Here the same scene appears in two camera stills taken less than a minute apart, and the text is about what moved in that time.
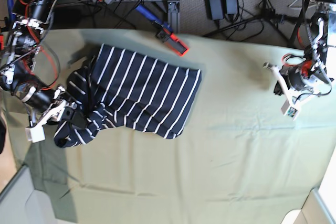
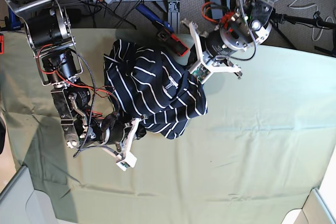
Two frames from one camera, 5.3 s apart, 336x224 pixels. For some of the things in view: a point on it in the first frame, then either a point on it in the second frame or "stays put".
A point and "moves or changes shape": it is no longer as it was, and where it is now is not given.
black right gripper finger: [74, 117] -> [140, 131]
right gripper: [294, 74] -> [216, 47]
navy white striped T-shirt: [117, 86] moves or changes shape
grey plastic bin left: [21, 203] stays put
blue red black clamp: [165, 33] stays put
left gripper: [38, 100] -> [112, 127]
